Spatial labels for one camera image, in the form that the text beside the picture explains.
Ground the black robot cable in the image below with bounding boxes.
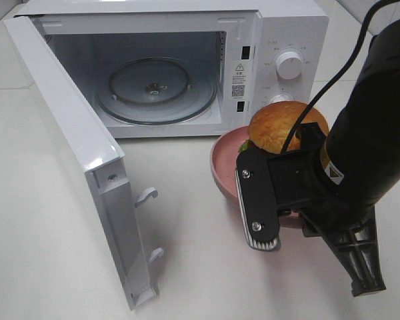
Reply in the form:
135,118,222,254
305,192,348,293
279,0,400,156

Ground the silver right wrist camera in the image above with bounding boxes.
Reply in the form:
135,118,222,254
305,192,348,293
235,147,280,251

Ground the white timer knob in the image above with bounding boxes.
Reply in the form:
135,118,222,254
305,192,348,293
269,94,294,104

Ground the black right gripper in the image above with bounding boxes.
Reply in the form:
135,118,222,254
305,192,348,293
266,123,386,297

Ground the pink plate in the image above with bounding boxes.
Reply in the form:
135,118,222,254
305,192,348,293
209,126,304,230

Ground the upper white power knob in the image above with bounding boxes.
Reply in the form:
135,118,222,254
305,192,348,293
275,50,303,80

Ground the glass microwave turntable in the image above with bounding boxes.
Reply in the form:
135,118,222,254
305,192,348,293
95,57,219,125

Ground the toy burger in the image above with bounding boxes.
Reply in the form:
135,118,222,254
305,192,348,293
238,101,329,154

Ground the white microwave oven body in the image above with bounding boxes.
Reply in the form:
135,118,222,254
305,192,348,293
13,1,329,139

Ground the white microwave door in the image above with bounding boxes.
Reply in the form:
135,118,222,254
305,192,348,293
5,16,163,309

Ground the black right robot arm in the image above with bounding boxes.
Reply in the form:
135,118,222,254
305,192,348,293
267,19,400,296

